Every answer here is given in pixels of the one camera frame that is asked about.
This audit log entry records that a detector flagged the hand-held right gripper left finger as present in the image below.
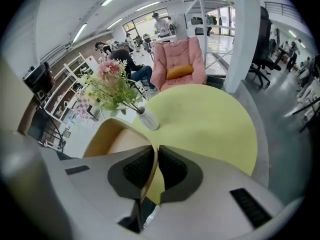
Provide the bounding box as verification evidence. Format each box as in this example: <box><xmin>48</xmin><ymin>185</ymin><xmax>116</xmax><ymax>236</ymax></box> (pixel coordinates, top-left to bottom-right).
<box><xmin>41</xmin><ymin>145</ymin><xmax>158</xmax><ymax>240</ymax></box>

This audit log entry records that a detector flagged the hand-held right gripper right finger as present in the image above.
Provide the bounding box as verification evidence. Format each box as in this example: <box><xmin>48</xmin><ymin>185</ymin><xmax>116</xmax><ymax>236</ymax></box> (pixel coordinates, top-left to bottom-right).
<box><xmin>142</xmin><ymin>145</ymin><xmax>305</xmax><ymax>240</ymax></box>

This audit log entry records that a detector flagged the round green cloth table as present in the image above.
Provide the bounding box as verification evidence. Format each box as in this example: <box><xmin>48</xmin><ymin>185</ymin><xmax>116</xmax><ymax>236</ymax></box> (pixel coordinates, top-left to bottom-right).
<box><xmin>132</xmin><ymin>83</ymin><xmax>259</xmax><ymax>206</ymax></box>

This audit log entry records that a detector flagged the pink checkered chair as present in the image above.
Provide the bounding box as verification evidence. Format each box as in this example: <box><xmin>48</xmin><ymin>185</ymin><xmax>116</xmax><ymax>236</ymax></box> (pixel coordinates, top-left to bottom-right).
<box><xmin>74</xmin><ymin>101</ymin><xmax>99</xmax><ymax>122</ymax></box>

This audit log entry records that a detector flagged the white ribbed vase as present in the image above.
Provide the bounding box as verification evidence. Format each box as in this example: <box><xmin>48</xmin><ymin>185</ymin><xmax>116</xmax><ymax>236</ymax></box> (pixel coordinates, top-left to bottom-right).
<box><xmin>136</xmin><ymin>106</ymin><xmax>160</xmax><ymax>131</ymax></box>

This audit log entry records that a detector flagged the pink flower bouquet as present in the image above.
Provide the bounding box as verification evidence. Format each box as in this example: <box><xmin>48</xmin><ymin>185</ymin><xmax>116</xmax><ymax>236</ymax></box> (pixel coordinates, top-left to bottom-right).
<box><xmin>79</xmin><ymin>58</ymin><xmax>149</xmax><ymax>118</ymax></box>

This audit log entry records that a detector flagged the black box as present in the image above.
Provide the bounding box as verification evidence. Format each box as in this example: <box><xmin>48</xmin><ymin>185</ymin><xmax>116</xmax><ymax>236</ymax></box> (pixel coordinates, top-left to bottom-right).
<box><xmin>206</xmin><ymin>74</ymin><xmax>227</xmax><ymax>90</ymax></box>

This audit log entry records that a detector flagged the orange cushion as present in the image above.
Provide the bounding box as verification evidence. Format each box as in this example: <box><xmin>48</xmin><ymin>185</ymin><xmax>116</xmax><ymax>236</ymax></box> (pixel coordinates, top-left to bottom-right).
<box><xmin>166</xmin><ymin>63</ymin><xmax>195</xmax><ymax>81</ymax></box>

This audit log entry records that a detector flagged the pink armchair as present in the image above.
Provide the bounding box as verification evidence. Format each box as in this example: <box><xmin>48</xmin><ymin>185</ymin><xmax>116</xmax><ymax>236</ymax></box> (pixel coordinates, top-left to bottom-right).
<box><xmin>150</xmin><ymin>36</ymin><xmax>208</xmax><ymax>93</ymax></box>

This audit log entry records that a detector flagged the white metal rack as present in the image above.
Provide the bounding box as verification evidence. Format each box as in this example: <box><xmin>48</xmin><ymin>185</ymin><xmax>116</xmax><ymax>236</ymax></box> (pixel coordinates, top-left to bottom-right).
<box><xmin>182</xmin><ymin>0</ymin><xmax>236</xmax><ymax>78</ymax></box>

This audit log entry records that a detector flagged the black framed window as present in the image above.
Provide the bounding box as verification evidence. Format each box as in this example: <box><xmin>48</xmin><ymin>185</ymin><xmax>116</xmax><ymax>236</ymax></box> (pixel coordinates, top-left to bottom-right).
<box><xmin>122</xmin><ymin>7</ymin><xmax>169</xmax><ymax>45</ymax></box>

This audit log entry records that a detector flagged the white pillar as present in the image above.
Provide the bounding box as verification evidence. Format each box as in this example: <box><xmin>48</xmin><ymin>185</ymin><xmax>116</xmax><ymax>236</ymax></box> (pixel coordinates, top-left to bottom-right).
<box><xmin>223</xmin><ymin>0</ymin><xmax>261</xmax><ymax>95</ymax></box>

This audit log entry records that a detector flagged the black camera on tripod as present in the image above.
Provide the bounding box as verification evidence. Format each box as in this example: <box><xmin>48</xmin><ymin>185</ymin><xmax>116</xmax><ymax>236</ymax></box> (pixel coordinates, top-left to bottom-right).
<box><xmin>22</xmin><ymin>61</ymin><xmax>66</xmax><ymax>151</ymax></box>

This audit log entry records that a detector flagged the white wall shelf unit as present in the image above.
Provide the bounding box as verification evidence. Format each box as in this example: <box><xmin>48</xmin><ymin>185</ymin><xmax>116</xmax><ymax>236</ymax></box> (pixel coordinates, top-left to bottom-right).
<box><xmin>44</xmin><ymin>52</ymin><xmax>101</xmax><ymax>125</ymax></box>

